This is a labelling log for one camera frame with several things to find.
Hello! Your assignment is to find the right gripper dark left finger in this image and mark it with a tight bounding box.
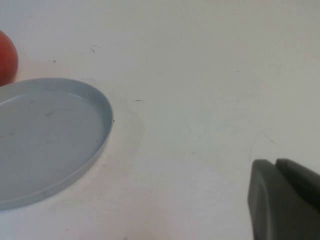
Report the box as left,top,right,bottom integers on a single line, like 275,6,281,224
247,158,320,240

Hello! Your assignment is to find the pale grey-blue round plate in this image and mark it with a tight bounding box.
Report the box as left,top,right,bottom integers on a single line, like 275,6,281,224
0,77,114,211

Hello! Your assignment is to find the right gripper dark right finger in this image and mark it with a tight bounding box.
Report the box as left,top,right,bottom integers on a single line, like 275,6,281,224
275,158,320,201

